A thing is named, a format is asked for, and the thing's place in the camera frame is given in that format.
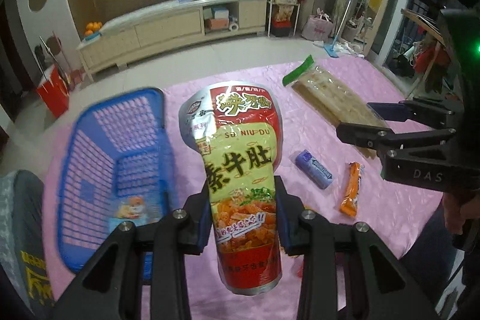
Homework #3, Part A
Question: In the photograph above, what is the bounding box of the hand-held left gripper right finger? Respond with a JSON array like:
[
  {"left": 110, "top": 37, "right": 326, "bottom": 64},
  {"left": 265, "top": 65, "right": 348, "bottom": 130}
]
[{"left": 274, "top": 175, "right": 439, "bottom": 320}]

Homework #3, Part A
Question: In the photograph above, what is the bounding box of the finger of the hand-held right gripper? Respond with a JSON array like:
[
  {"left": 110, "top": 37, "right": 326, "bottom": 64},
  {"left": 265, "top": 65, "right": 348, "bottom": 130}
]
[
  {"left": 367, "top": 97, "right": 460, "bottom": 129},
  {"left": 335, "top": 121, "right": 457, "bottom": 160}
]

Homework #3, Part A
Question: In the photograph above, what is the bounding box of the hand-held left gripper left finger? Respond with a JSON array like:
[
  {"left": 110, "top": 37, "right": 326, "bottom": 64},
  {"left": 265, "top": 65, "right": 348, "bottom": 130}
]
[{"left": 52, "top": 193, "right": 214, "bottom": 320}]

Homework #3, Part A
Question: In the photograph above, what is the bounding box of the long cracker packet green end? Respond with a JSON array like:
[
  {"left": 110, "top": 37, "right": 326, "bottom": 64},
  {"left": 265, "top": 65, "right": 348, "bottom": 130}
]
[{"left": 282, "top": 55, "right": 389, "bottom": 159}]

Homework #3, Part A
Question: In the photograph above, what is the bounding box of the purple blue gum packet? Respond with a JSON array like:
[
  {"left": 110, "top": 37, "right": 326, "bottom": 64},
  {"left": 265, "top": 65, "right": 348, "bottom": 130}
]
[{"left": 293, "top": 149, "right": 335, "bottom": 190}]

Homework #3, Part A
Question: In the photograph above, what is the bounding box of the red yellow snack bag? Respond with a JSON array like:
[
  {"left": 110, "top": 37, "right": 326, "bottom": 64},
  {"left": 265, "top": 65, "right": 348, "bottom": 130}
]
[{"left": 178, "top": 80, "right": 283, "bottom": 296}]

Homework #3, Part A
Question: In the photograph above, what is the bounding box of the blue plastic mesh basket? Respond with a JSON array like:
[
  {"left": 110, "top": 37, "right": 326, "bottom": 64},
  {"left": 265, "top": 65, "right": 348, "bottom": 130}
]
[{"left": 58, "top": 88, "right": 181, "bottom": 274}]

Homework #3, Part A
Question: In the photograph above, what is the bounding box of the person's right hand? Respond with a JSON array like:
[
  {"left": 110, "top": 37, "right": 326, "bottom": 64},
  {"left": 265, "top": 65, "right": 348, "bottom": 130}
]
[{"left": 442, "top": 192, "right": 474, "bottom": 236}]

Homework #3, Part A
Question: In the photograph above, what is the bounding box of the orange snack stick packet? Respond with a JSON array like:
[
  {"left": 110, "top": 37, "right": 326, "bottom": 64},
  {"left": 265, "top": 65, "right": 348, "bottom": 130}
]
[{"left": 339, "top": 162, "right": 365, "bottom": 217}]

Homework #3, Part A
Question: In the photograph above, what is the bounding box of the small blue cartoon snack packet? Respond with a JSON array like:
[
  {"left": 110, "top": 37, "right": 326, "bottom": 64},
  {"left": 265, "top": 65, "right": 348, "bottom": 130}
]
[{"left": 110, "top": 194, "right": 167, "bottom": 227}]

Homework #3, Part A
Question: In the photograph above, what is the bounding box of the pink embossed tablecloth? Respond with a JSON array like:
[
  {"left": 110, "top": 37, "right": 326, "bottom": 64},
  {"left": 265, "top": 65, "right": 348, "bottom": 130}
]
[{"left": 41, "top": 58, "right": 447, "bottom": 300}]

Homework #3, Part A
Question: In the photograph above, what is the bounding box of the blue flat mop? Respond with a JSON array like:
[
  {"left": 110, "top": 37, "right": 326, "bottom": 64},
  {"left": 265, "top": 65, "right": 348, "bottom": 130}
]
[{"left": 322, "top": 0, "right": 366, "bottom": 56}]

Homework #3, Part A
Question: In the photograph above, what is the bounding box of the pink gift bag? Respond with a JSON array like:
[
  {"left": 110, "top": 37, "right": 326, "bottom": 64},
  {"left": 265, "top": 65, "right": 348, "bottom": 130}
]
[{"left": 302, "top": 9, "right": 334, "bottom": 41}]

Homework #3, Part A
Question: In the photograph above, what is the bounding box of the person's dark trouser leg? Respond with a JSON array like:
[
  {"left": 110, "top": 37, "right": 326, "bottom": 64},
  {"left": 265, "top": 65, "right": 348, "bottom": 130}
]
[{"left": 401, "top": 208, "right": 469, "bottom": 320}]

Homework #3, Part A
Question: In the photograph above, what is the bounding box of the red yellow gift bag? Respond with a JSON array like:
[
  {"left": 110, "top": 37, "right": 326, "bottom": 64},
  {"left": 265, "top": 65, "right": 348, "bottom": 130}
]
[{"left": 275, "top": 3, "right": 295, "bottom": 24}]

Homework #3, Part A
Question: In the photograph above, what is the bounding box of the black box yellow print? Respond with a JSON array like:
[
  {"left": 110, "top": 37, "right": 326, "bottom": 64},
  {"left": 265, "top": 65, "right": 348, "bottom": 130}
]
[{"left": 17, "top": 249, "right": 57, "bottom": 306}]

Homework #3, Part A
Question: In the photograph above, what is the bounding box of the beige low cabinet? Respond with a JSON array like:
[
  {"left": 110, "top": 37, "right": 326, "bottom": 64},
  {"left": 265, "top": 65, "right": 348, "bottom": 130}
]
[{"left": 77, "top": 0, "right": 269, "bottom": 82}]

